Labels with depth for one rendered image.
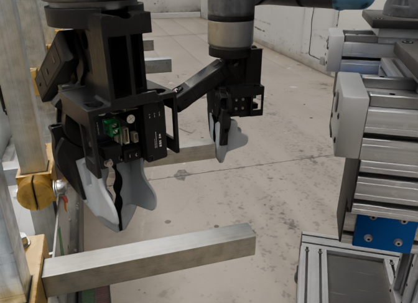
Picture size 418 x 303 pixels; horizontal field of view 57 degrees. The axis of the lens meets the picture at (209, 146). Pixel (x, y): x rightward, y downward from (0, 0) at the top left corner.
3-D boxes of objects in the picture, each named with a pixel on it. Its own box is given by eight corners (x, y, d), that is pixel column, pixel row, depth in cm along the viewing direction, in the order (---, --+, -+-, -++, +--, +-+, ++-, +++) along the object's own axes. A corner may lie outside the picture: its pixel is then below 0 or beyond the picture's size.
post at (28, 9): (74, 206, 93) (36, -8, 73) (74, 214, 90) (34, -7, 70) (58, 208, 92) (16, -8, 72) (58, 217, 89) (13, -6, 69)
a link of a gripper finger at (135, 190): (142, 254, 35) (132, 164, 31) (114, 223, 40) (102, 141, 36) (171, 241, 37) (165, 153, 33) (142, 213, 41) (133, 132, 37)
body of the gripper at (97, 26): (95, 189, 28) (66, 13, 23) (57, 149, 34) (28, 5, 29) (183, 158, 32) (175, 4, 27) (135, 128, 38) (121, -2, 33)
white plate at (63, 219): (71, 218, 76) (63, 173, 72) (67, 326, 53) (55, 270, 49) (68, 219, 76) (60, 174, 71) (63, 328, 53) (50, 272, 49)
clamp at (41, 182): (60, 167, 70) (56, 141, 68) (56, 208, 58) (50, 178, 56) (27, 171, 68) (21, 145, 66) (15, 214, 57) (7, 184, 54)
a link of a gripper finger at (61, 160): (67, 206, 34) (48, 111, 30) (61, 198, 35) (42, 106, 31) (117, 188, 37) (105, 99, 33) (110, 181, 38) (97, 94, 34)
